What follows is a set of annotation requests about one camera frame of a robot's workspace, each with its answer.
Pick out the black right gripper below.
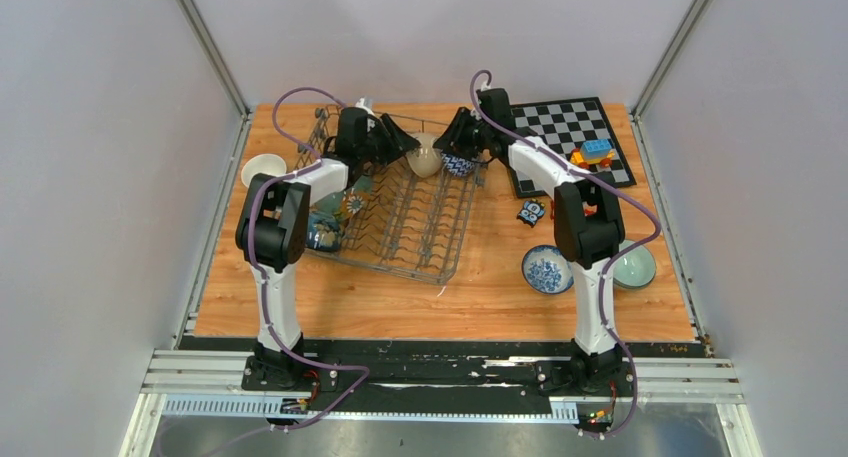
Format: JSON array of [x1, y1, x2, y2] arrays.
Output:
[[433, 108, 493, 161]]

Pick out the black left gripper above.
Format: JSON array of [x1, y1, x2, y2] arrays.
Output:
[[358, 114, 420, 167]]

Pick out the blue white zigzag bowl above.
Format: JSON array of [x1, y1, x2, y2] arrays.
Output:
[[442, 154, 479, 178]]

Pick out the beige bowl with flower sprig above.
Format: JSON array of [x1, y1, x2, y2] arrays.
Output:
[[406, 132, 443, 178]]

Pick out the plain beige bowl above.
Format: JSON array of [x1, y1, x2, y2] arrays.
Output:
[[240, 153, 288, 188]]

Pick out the white bowl blue roses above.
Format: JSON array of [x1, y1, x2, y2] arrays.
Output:
[[521, 245, 574, 295]]

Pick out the mint green leaf bowl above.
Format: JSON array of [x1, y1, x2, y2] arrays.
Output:
[[613, 245, 657, 290]]

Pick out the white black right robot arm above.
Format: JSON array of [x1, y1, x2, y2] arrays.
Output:
[[435, 87, 624, 395]]

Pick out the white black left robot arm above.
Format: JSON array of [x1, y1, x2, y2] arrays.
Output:
[[235, 106, 420, 390]]

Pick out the teal bowl with orange flower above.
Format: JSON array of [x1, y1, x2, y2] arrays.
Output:
[[314, 176, 373, 220]]

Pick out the black blue owl block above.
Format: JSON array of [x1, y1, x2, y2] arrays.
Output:
[[516, 199, 546, 227]]

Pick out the black white chessboard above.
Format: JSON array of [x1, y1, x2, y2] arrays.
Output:
[[511, 97, 636, 188]]

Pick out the dark blue floral bowl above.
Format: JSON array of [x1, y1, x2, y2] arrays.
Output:
[[306, 212, 343, 252]]

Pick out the toy brick car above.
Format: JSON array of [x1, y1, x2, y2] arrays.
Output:
[[569, 139, 615, 170]]

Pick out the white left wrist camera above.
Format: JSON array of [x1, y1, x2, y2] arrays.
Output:
[[354, 96, 376, 117]]

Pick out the grey wire dish rack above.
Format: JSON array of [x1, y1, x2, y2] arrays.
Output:
[[291, 106, 488, 287]]

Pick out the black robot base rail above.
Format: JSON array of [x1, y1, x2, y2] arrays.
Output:
[[241, 338, 709, 416]]

